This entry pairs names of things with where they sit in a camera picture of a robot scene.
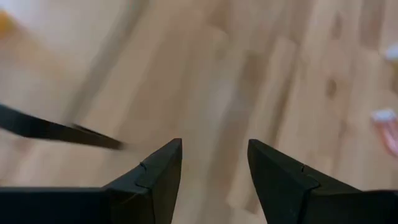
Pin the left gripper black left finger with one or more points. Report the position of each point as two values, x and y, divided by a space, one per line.
155 186

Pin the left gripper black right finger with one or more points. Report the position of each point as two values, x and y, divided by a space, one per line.
276 186

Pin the pink medicine bottle white cap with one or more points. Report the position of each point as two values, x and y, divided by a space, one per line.
387 130

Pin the wooden shelf black metal frame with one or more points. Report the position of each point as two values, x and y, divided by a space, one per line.
46 129

